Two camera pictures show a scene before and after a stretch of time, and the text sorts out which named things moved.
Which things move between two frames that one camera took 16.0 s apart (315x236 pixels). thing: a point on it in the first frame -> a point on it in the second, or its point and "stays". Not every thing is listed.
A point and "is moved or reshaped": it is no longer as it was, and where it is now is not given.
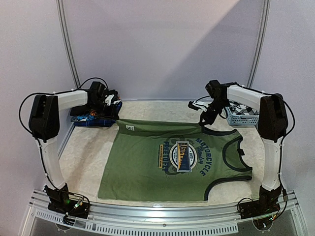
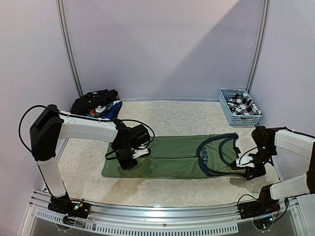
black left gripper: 111,112 -> 126,165
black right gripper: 209,116 -> 254,172
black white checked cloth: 238,108 stays
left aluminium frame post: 61,16 stays
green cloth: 158,160 is moved or reshaped
